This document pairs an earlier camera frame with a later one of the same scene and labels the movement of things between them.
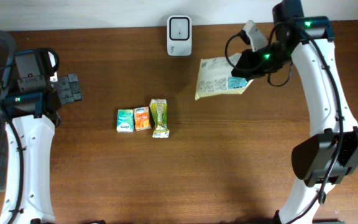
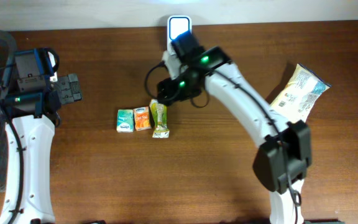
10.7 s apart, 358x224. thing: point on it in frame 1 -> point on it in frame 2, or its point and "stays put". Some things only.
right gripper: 250,71 -> 166,89
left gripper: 71,86 stays put
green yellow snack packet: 159,109 stays put
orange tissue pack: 142,119 stays put
